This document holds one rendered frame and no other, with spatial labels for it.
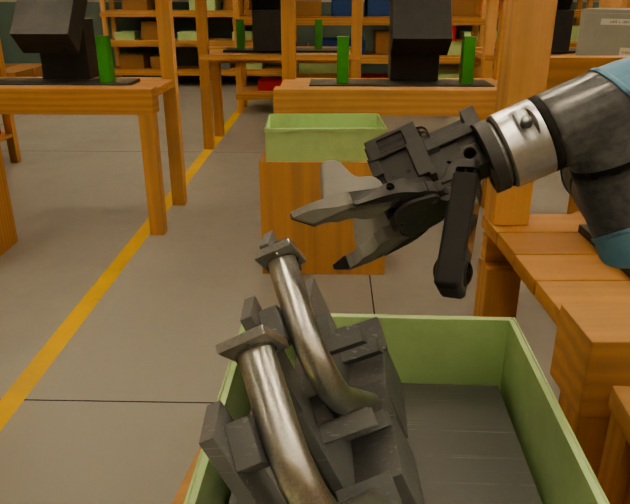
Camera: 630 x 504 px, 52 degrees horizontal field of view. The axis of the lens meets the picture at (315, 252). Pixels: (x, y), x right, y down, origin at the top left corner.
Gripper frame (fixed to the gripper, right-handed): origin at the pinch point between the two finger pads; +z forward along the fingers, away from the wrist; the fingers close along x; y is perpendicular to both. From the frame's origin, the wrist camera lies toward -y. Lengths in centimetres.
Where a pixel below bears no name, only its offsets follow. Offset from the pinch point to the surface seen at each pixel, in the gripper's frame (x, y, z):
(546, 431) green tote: -28.5, -21.4, -15.2
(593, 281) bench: -77, 5, -39
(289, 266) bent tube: 1.0, -0.8, 2.7
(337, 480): -10.6, -20.2, 7.3
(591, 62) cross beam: -85, 57, -64
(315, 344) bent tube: 0.3, -9.0, 2.8
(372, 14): -553, 508, -64
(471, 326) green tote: -41.1, -2.9, -12.3
